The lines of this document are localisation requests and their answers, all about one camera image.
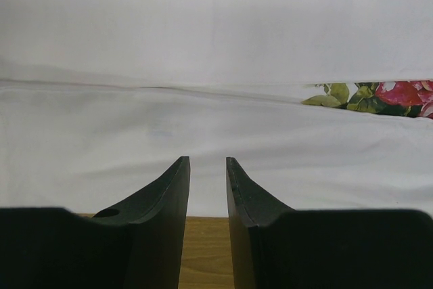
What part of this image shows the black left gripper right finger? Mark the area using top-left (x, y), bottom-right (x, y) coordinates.
top-left (226, 157), bottom-right (432, 288)

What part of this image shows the white floral print t-shirt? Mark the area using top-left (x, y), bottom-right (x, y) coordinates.
top-left (1, 0), bottom-right (432, 217)

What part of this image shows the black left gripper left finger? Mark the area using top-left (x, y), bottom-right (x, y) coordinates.
top-left (1, 156), bottom-right (190, 288)

